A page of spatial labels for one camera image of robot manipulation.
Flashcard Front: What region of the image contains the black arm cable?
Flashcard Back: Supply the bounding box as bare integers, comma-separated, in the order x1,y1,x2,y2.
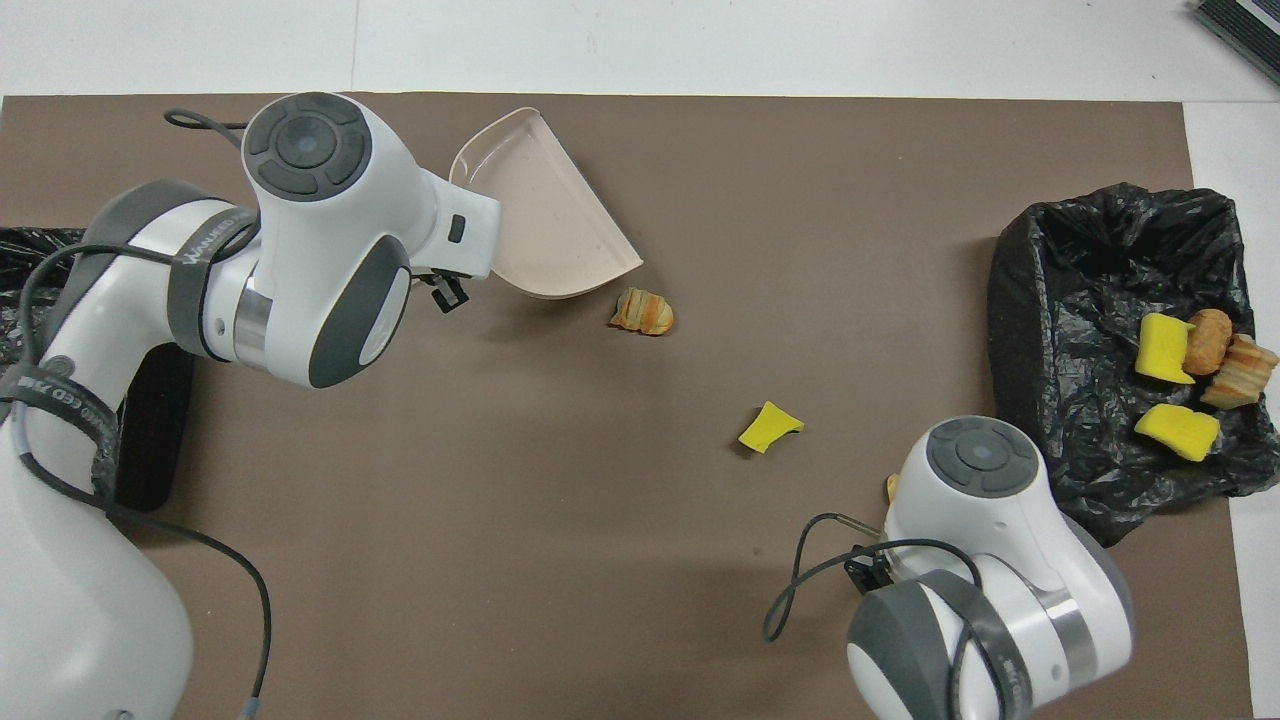
0,108,273,720
763,513,986,720

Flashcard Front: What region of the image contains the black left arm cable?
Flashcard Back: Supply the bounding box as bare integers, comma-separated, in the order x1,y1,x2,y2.
0,108,273,720

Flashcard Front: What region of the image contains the brown paper table mat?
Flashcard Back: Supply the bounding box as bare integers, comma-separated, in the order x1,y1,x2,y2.
0,93,1253,720

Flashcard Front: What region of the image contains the black bag lined bin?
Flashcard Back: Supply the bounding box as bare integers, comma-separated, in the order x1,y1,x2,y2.
0,227,197,513
987,182,1280,550

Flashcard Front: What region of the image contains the beige plastic dustpan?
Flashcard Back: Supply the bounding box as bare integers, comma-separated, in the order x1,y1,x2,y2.
448,107,644,300

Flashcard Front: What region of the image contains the green and yellow sponge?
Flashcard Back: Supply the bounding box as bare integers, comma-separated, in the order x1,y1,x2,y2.
1134,403,1222,463

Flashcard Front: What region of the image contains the brown bread roll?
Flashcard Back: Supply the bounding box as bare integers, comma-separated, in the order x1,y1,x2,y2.
1184,309,1233,377

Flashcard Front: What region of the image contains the yellow sponge piece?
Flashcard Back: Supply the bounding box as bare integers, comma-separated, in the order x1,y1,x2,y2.
738,401,805,455
1135,313,1197,386

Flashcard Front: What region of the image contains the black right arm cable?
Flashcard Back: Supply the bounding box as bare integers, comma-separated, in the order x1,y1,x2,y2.
763,513,986,720

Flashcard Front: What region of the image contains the black ridged device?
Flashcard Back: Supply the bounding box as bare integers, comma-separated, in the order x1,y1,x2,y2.
1192,0,1280,83

